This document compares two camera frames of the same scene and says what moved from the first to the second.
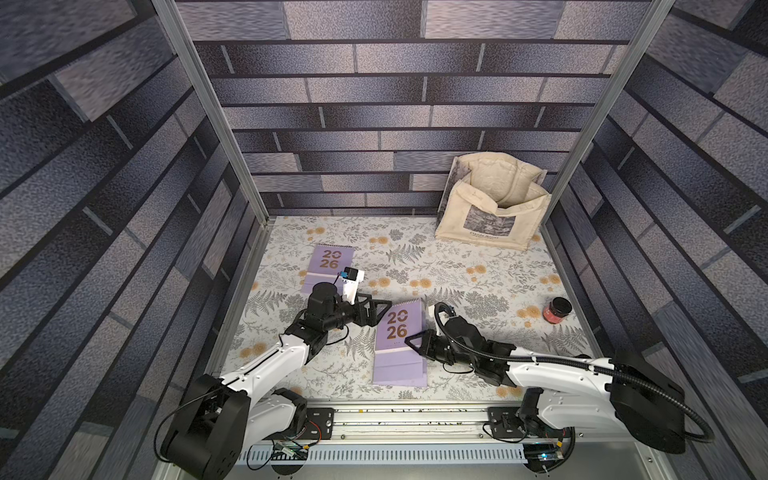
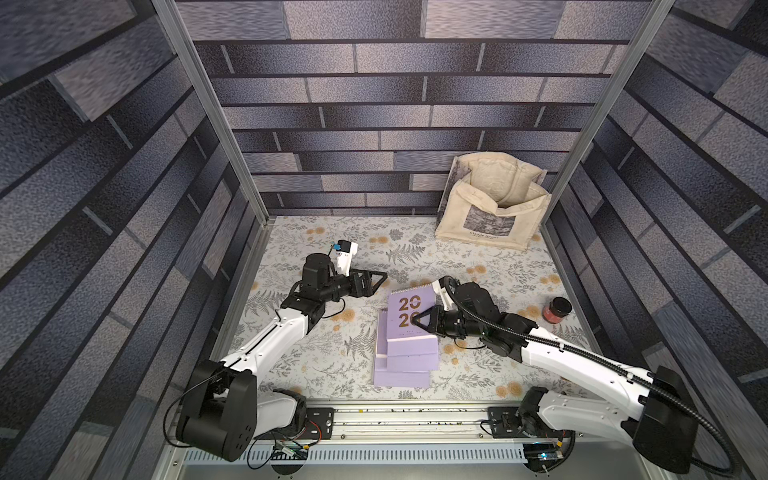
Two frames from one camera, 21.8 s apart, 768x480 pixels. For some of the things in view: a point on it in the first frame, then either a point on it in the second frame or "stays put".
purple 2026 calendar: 395,362 stays put
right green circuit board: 542,451 stays put
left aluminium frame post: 202,81 stays put
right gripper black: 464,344 -> 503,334
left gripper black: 371,318 -> 366,289
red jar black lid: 557,310 stays put
